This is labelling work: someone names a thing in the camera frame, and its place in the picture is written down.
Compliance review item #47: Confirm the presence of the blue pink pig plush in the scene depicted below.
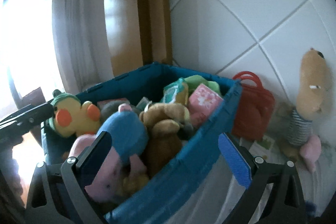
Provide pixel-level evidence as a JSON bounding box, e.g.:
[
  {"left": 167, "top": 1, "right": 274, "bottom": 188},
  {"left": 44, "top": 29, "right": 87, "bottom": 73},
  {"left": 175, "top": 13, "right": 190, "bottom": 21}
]
[{"left": 69, "top": 103, "right": 149, "bottom": 202}]

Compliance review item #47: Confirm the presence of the yellow duck plush green hat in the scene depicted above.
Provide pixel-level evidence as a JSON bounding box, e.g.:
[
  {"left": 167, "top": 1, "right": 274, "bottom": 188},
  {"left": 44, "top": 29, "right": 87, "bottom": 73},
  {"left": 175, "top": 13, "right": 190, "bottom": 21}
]
[{"left": 49, "top": 89, "right": 101, "bottom": 138}]

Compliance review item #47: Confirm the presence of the white green card box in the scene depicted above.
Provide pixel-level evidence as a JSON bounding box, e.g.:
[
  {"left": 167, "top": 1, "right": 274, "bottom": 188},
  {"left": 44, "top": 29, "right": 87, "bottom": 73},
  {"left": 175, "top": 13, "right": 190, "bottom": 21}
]
[{"left": 249, "top": 135, "right": 275, "bottom": 160}]

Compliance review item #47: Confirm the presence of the silver mat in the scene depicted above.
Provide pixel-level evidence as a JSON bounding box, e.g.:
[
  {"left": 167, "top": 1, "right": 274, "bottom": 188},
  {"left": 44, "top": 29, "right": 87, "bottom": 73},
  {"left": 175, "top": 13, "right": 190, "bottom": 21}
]
[{"left": 167, "top": 134, "right": 336, "bottom": 224}]

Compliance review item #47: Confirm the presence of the blue storage bin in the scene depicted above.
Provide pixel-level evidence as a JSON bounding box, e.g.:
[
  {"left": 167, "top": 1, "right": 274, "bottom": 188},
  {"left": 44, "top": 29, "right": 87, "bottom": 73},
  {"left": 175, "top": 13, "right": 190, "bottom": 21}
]
[{"left": 42, "top": 63, "right": 242, "bottom": 223}]

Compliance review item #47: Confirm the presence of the red plastic toy case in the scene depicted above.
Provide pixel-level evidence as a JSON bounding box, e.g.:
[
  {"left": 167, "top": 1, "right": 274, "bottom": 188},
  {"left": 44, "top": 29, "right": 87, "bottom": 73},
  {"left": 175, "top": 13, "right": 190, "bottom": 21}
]
[{"left": 232, "top": 71, "right": 275, "bottom": 141}]

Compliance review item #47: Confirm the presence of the tan capybara plush striped shirt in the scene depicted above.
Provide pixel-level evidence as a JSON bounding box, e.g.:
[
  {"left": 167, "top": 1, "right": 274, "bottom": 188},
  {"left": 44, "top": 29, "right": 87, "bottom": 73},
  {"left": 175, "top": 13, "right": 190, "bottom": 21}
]
[{"left": 277, "top": 48, "right": 332, "bottom": 162}]

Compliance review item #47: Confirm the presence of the brown bear plush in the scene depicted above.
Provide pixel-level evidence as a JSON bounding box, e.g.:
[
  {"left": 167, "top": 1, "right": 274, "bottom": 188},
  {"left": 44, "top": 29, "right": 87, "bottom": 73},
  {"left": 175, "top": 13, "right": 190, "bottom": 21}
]
[{"left": 139, "top": 103, "right": 190, "bottom": 178}]

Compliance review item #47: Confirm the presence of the pink patterned box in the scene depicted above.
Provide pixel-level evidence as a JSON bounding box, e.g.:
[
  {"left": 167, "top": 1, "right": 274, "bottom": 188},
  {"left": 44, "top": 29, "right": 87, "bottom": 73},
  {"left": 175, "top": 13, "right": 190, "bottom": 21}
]
[{"left": 187, "top": 84, "right": 223, "bottom": 128}]

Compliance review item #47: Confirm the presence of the white curtain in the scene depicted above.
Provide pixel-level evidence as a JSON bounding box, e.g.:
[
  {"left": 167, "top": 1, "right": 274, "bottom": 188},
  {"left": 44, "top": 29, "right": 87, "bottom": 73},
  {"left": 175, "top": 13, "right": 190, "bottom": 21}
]
[{"left": 52, "top": 0, "right": 114, "bottom": 94}]

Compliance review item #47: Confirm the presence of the green plush toy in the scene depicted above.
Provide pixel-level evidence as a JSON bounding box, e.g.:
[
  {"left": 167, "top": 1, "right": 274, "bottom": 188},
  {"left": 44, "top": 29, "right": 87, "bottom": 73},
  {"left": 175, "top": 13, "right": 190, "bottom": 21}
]
[{"left": 184, "top": 75, "right": 222, "bottom": 96}]

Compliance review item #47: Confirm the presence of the wooden door frame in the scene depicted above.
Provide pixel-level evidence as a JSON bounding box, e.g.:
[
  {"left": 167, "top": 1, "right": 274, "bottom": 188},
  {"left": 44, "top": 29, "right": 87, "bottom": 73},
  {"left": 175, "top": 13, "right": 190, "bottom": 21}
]
[{"left": 104, "top": 0, "right": 173, "bottom": 76}]

